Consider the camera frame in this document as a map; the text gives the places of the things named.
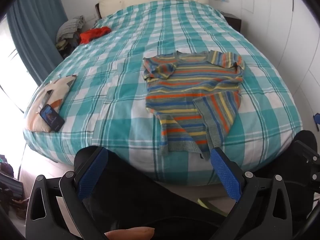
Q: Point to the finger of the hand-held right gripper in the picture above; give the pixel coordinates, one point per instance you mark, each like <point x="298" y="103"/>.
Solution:
<point x="317" y="121"/>

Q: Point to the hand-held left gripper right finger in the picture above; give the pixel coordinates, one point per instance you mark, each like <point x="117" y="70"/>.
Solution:
<point x="226" y="172"/>

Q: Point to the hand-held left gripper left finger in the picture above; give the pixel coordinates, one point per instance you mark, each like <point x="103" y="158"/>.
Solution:
<point x="91" y="172"/>

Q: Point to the striped knit sweater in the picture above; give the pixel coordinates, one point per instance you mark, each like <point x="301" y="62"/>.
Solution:
<point x="190" y="92"/>

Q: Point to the dark clothes heap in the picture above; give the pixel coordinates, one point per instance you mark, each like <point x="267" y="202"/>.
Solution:
<point x="8" y="180"/>

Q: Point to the pile of folded clothes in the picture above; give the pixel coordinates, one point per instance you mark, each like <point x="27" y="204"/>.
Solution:
<point x="68" y="33"/>

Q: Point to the person's left hand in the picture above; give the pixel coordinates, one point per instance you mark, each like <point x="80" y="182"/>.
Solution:
<point x="130" y="233"/>

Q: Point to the pale green sheet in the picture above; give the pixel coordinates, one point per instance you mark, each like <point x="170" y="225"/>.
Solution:
<point x="210" y="205"/>

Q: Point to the person's black pants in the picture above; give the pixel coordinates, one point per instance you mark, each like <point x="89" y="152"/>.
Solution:
<point x="140" y="195"/>

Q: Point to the black smartphone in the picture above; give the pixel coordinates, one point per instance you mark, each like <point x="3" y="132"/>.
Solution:
<point x="52" y="118"/>

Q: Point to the cream patterned cushion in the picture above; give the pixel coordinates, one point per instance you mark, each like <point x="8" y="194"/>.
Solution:
<point x="46" y="100"/>

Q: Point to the white wardrobe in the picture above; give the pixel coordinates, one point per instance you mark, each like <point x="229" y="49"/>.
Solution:
<point x="280" y="30"/>

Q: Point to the dark bedside table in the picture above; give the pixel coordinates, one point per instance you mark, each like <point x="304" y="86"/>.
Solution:
<point x="233" y="21"/>

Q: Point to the bright window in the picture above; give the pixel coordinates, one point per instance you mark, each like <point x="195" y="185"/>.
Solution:
<point x="12" y="67"/>

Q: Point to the teal checked blanket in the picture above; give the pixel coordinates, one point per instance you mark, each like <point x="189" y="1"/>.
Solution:
<point x="155" y="55"/>

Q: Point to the red cloth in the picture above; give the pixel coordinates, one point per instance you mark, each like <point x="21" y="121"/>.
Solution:
<point x="93" y="34"/>

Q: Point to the teal curtain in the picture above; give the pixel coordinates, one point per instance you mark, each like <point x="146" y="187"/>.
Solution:
<point x="32" y="30"/>

